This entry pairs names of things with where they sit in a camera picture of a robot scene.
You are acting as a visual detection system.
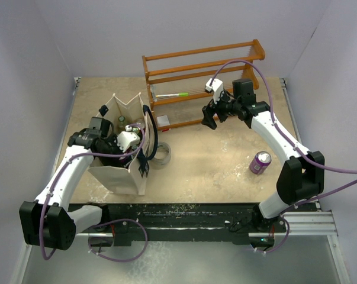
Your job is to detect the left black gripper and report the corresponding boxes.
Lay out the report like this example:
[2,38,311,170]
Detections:
[97,133,134,177]

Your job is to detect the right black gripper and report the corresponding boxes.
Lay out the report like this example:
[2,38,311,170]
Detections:
[202,89,242,130]

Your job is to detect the clear glass bottle green cap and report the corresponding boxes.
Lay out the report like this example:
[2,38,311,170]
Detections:
[117,115,127,131]

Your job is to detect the red cola can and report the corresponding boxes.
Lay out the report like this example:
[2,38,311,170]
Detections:
[134,119,146,129]

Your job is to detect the beige canvas tote bag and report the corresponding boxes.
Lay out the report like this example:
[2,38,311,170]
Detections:
[88,93,158,195]

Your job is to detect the purple soda can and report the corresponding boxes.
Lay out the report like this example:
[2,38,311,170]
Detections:
[249,151,272,175]

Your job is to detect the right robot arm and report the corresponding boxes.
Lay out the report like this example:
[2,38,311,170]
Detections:
[201,79,324,231]

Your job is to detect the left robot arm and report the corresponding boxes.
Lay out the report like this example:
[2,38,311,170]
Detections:
[19,117,144,250]

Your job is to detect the green and white pen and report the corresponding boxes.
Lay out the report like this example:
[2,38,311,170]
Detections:
[155,92,189,98]

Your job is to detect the orange wooden shelf rack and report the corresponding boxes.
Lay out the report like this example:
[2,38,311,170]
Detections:
[142,39,265,120]

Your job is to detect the white card on shelf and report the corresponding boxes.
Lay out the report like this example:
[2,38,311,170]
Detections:
[156,115,170,127]

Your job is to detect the clear tape roll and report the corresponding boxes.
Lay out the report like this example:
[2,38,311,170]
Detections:
[150,142,172,169]

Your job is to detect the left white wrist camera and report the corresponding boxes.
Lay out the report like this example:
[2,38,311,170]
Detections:
[116,125,141,153]

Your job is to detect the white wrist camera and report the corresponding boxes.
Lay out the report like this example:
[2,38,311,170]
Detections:
[116,125,141,153]
[205,78,224,104]

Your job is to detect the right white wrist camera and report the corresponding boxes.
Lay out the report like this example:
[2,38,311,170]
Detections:
[205,78,224,104]

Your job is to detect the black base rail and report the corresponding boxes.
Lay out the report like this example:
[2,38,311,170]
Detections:
[85,203,287,246]

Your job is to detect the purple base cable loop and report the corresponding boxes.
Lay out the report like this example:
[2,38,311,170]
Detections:
[88,218,149,263]

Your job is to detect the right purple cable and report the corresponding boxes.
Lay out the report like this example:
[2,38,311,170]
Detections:
[210,60,357,254]

